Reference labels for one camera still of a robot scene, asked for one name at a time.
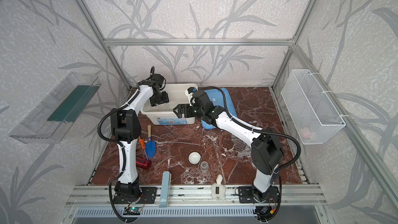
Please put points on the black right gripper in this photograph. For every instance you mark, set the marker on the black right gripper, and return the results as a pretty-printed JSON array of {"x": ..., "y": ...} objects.
[{"x": 186, "y": 110}]

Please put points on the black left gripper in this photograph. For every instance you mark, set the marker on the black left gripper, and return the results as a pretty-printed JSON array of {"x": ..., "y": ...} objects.
[{"x": 160, "y": 98}]

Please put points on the white plastic storage bin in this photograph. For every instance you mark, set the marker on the white plastic storage bin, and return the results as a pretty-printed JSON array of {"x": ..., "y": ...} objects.
[{"x": 163, "y": 114}]

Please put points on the blue plastic bin lid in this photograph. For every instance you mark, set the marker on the blue plastic bin lid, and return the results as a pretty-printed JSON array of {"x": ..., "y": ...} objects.
[{"x": 218, "y": 100}]

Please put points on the small white ceramic dish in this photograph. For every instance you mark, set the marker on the small white ceramic dish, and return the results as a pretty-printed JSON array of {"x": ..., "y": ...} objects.
[{"x": 194, "y": 158}]

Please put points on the small clear plastic cup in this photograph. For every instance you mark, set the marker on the small clear plastic cup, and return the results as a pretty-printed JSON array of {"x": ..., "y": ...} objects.
[{"x": 204, "y": 167}]

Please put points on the clear test tube rack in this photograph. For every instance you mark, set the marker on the clear test tube rack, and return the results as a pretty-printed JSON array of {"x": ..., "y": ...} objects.
[{"x": 242, "y": 149}]

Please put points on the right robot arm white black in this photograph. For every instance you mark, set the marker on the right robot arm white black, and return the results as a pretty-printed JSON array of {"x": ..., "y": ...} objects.
[{"x": 266, "y": 148}]

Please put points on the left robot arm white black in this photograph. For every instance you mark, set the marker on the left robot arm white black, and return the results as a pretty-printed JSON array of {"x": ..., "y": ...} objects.
[{"x": 122, "y": 127}]

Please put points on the blue garden trowel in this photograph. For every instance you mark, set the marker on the blue garden trowel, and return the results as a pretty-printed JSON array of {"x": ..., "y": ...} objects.
[{"x": 150, "y": 149}]

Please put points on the red cylindrical tool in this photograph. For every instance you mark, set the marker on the red cylindrical tool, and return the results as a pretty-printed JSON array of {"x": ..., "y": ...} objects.
[{"x": 143, "y": 163}]

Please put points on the light blue rectangular bar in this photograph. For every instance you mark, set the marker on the light blue rectangular bar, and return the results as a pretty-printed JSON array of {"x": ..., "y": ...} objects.
[{"x": 165, "y": 189}]

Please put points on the white plastic wash bottle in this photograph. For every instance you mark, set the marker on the white plastic wash bottle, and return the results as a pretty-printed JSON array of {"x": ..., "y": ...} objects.
[{"x": 218, "y": 190}]

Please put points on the pink object in basket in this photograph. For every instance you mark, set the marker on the pink object in basket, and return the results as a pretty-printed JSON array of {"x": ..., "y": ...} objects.
[{"x": 306, "y": 134}]

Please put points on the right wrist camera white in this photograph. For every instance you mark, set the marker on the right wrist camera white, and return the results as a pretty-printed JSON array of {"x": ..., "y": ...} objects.
[{"x": 190, "y": 91}]

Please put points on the wooden handle brush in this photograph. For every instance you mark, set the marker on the wooden handle brush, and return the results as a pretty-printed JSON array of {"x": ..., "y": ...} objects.
[{"x": 149, "y": 127}]

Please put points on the orange handled tool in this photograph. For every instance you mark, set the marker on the orange handled tool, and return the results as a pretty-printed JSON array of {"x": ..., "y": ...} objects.
[{"x": 142, "y": 142}]

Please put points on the clear wall shelf green liner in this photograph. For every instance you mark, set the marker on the clear wall shelf green liner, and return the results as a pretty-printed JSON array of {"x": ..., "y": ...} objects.
[{"x": 49, "y": 122}]

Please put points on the white wire mesh basket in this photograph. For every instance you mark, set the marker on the white wire mesh basket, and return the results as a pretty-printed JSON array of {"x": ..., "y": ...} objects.
[{"x": 310, "y": 107}]

